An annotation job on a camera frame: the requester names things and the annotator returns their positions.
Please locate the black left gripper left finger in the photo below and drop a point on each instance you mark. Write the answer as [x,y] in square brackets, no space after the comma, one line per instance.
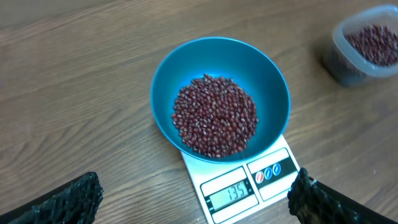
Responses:
[77,201]

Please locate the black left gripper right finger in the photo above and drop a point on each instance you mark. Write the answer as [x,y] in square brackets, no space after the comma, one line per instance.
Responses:
[314,202]

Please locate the white digital kitchen scale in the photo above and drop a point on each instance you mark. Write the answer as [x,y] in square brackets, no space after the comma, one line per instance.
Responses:
[230,192]

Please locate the red beans in bowl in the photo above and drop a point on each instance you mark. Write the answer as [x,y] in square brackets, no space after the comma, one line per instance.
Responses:
[214,116]

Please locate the teal blue bowl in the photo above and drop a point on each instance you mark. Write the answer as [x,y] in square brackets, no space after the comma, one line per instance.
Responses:
[250,68]

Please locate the clear plastic food container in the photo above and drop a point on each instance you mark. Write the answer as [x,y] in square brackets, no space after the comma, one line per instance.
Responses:
[343,62]

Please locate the red adzuki beans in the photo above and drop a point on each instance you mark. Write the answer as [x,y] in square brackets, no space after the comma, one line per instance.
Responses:
[376,43]

